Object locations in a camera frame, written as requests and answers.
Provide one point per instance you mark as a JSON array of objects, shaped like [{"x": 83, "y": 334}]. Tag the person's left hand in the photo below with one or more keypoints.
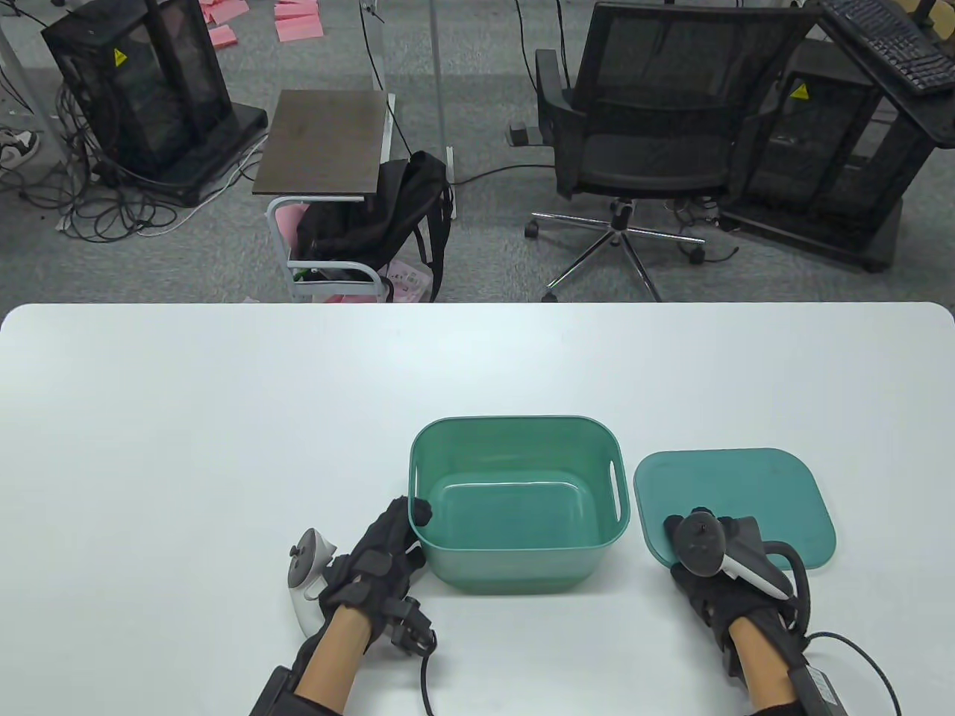
[{"x": 369, "y": 567}]

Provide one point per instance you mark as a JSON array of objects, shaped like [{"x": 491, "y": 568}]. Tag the person's right hand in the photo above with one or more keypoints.
[{"x": 716, "y": 604}]

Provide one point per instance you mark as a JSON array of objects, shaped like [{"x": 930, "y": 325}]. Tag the translucent green box lid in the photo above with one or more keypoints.
[{"x": 731, "y": 481}]

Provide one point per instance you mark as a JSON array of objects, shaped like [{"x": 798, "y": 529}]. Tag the green plastic storage box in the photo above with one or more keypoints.
[{"x": 515, "y": 514}]

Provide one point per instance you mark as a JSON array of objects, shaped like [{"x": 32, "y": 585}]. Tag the person's right forearm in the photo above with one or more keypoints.
[{"x": 761, "y": 664}]

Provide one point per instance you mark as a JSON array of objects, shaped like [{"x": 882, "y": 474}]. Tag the person's left forearm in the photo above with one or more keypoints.
[{"x": 336, "y": 660}]

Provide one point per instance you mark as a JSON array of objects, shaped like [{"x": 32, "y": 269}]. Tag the grey and white hand controller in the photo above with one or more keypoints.
[
  {"x": 306, "y": 567},
  {"x": 701, "y": 544}
]

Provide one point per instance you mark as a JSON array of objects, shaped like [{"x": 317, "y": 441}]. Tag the black wrist pack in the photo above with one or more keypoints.
[
  {"x": 817, "y": 690},
  {"x": 276, "y": 693}
]

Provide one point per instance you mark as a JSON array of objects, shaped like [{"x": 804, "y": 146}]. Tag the pink printed packet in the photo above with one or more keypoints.
[{"x": 406, "y": 283}]

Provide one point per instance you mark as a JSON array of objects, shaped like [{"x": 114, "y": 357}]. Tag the pink bag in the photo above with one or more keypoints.
[{"x": 286, "y": 227}]

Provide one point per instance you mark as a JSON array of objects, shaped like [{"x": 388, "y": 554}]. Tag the black backpack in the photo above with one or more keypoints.
[{"x": 373, "y": 216}]

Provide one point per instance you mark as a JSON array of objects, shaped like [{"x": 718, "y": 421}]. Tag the brown top white side table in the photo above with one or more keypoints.
[{"x": 324, "y": 142}]

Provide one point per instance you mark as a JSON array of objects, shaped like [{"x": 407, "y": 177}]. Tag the black mesh computer cabinet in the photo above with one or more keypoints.
[
  {"x": 142, "y": 89},
  {"x": 828, "y": 156}
]

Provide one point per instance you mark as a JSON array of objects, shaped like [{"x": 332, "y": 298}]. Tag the black mesh office chair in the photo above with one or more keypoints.
[{"x": 656, "y": 112}]

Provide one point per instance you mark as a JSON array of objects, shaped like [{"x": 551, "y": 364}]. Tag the scattered pink paper sheets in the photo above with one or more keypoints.
[{"x": 298, "y": 22}]

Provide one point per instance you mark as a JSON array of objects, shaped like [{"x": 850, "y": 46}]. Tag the black keyboard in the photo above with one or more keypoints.
[{"x": 891, "y": 41}]

